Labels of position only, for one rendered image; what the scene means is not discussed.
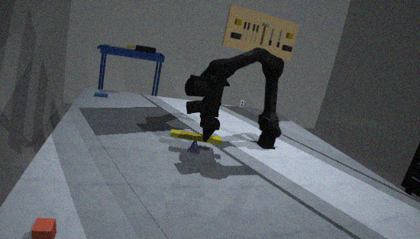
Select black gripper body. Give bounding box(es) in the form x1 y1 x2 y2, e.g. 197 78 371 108
200 96 221 130

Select red block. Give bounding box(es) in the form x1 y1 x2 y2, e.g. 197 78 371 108
31 218 57 239

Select yellow bar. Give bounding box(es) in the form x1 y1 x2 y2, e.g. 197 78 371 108
170 129 222 145

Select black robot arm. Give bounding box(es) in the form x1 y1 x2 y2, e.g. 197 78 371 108
185 47 284 150

